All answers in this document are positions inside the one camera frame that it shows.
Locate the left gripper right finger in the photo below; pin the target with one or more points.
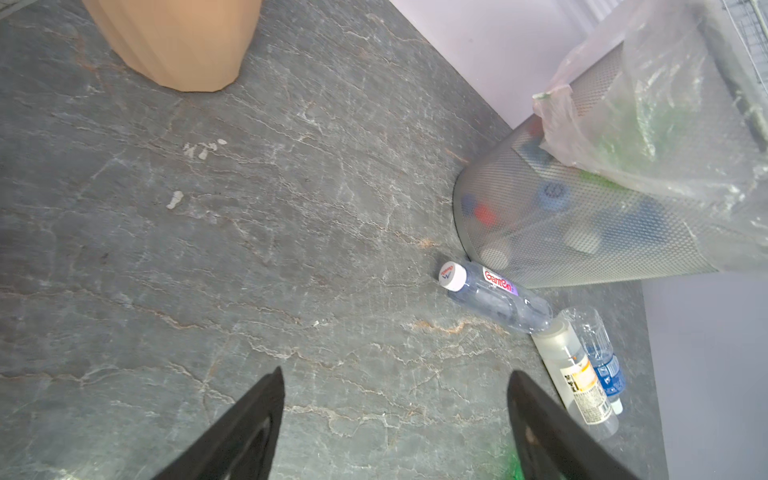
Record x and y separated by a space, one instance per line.
549 443

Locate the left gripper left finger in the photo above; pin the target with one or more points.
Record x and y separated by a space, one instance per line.
242 443

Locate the grey mesh waste bin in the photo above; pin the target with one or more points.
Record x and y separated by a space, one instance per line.
525 214

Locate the clear plastic bin liner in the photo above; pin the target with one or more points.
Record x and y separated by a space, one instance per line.
662 98

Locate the frosted bottle yellow label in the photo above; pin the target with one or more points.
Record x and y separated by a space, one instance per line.
575 379

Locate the clear bottle blue label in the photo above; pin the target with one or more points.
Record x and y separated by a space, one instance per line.
592 333

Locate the Ganten clear water bottle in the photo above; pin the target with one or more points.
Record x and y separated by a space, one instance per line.
491 295

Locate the green plant in beige pot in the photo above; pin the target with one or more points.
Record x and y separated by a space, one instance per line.
188 46

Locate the white wire wall rack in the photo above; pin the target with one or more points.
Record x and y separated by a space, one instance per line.
749 18

